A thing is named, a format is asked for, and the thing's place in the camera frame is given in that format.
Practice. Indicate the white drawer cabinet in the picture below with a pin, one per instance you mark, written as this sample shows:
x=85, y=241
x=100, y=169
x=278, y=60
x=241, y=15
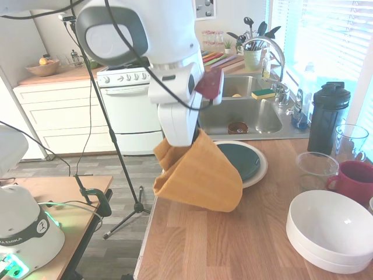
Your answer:
x=64, y=116

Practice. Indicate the white stove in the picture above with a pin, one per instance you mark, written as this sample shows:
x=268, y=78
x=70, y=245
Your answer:
x=128, y=116

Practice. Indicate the pink knife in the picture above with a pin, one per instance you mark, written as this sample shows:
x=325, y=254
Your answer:
x=215, y=61

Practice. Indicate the black spoon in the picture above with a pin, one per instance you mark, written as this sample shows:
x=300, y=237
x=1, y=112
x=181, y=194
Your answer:
x=262, y=29

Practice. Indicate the black slotted spatula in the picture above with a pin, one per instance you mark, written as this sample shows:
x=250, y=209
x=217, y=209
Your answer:
x=248, y=24

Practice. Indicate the yellow terry cloth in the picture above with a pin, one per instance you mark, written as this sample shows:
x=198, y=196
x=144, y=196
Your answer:
x=204, y=178

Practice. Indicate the black shaker bottle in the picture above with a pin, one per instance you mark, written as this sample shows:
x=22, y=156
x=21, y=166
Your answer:
x=326, y=119

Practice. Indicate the green utensil holder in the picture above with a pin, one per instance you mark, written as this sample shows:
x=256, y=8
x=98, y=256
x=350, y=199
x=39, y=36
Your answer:
x=252, y=59

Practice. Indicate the wooden fruit bowl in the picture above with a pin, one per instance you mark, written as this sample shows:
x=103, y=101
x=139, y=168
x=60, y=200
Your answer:
x=42, y=70

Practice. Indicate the yellow and green sponge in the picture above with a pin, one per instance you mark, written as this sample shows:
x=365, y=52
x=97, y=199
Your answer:
x=263, y=94

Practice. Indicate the red mug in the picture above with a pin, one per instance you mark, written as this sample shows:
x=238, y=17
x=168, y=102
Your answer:
x=355, y=181

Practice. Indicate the fruit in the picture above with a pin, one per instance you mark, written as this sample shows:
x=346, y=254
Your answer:
x=44, y=61

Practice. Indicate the blue plate with white rim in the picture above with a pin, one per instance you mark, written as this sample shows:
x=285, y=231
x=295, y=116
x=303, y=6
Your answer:
x=244, y=163

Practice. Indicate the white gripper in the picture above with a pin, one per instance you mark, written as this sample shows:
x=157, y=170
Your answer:
x=177, y=125

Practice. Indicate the brown bowl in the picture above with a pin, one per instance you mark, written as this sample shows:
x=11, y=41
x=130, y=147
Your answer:
x=237, y=127

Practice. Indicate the wall poster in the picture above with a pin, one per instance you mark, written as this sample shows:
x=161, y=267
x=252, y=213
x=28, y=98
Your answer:
x=205, y=10

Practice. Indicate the glass french press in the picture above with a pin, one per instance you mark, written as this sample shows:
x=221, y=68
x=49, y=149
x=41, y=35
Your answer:
x=76, y=59

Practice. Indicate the small potted plant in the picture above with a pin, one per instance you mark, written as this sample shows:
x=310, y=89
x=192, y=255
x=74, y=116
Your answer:
x=228, y=46

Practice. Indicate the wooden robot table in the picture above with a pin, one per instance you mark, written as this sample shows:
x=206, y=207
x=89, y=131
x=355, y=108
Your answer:
x=73, y=233

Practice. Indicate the white bowl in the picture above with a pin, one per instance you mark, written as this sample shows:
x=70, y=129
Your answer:
x=329, y=221
x=326, y=262

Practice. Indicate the yellow hand soap bottle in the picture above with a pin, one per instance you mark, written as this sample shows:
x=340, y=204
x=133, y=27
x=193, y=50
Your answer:
x=265, y=67

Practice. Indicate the clear glass bowl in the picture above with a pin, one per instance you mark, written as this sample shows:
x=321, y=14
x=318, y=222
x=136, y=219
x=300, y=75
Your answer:
x=316, y=170

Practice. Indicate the clear drinking glass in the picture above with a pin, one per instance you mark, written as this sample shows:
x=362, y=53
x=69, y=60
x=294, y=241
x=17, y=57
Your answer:
x=351, y=143

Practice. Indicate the white window blind narrow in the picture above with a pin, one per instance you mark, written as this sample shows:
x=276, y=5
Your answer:
x=320, y=32

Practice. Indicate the stainless steel double sink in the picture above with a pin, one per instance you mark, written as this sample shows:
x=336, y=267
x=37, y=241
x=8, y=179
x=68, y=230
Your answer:
x=256, y=119

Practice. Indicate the chrome sink sprayer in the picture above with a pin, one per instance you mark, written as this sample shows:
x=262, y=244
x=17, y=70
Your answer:
x=282, y=96

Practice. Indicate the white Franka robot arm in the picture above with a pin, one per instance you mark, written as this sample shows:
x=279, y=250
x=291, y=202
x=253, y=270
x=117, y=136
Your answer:
x=166, y=32

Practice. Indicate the black table clamp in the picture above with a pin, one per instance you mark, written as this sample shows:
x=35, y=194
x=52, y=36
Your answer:
x=96, y=195

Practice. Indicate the wooden cutting board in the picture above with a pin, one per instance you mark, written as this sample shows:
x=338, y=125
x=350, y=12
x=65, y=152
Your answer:
x=233, y=62

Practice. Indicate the black camera tripod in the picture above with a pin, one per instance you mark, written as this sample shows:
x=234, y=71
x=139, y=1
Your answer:
x=115, y=140

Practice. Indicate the Dawn dish soap bottle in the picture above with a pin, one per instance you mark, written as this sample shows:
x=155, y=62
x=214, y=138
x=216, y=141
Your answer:
x=302, y=99

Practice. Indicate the chrome gooseneck faucet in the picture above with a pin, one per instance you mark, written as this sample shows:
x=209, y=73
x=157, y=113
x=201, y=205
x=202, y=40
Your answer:
x=275, y=48

